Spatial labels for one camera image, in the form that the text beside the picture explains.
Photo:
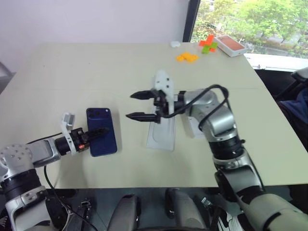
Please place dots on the dark blue smartphone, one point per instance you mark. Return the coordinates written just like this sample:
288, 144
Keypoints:
102, 146

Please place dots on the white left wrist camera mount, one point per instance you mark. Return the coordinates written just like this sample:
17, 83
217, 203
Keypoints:
67, 120

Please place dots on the yellow-orange toy block pile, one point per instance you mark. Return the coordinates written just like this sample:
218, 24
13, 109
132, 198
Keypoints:
187, 57

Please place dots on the red and green blocks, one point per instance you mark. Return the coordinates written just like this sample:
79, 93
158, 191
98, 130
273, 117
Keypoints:
209, 41

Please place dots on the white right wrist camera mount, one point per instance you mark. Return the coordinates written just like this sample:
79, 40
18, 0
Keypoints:
164, 81

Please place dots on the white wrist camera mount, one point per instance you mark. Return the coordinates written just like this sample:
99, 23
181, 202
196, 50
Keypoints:
164, 81
67, 120

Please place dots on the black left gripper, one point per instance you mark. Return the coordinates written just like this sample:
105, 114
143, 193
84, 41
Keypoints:
80, 142

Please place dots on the white window sill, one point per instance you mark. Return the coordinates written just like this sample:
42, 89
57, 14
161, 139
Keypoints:
276, 61

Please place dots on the phone box with orange print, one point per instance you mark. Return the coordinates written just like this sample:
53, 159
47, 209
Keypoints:
231, 45

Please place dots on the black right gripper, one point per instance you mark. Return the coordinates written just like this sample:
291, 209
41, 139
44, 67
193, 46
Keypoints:
160, 106

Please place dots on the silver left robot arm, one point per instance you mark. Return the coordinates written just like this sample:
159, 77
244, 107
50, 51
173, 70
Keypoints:
41, 151

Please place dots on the white earbuds case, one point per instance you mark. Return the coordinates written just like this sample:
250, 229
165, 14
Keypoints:
175, 44

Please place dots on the white phone stand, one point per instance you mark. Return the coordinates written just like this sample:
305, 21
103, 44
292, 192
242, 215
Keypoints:
160, 137

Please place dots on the green toy block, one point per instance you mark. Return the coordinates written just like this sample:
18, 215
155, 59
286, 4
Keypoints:
206, 48

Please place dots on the dark blue chair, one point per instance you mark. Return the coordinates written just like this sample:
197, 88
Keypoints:
294, 106

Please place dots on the black window frame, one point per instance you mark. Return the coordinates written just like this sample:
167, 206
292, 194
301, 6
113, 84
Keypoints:
191, 20

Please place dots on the dark rounded grey shape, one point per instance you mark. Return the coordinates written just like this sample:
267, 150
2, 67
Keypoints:
185, 211
126, 213

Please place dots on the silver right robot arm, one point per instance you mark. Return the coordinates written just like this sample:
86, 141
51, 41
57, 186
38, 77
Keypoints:
221, 120

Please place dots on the small black connector device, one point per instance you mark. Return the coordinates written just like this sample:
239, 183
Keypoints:
85, 207

